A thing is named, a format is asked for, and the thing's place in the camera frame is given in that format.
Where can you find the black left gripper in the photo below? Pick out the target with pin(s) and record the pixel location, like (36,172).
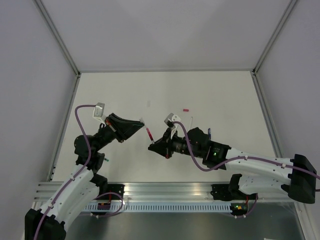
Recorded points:
(121,128)

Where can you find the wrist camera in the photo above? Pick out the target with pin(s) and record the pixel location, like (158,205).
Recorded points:
(98,112)
(169,121)

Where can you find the aluminium frame right post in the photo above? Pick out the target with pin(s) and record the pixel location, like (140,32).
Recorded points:
(275,34)

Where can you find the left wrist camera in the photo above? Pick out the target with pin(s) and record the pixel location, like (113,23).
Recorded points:
(98,112)

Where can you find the perforated cable duct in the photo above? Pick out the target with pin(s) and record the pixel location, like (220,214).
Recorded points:
(159,207)

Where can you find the aluminium mounting rail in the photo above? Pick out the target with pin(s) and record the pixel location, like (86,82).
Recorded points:
(157,191)

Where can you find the aluminium frame post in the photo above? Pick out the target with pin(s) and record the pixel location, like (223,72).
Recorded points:
(56,35)
(275,34)

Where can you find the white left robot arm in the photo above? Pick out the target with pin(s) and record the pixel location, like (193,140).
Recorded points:
(54,218)

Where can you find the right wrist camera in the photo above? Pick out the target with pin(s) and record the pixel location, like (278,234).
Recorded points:
(169,121)

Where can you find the red gel pen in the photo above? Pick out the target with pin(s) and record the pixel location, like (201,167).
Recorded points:
(150,135)

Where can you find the aluminium frame left post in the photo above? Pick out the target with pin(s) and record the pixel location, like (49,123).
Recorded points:
(56,35)

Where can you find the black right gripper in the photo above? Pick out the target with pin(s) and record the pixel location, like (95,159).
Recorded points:
(164,146)

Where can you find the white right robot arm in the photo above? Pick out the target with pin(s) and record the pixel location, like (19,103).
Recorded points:
(294,177)

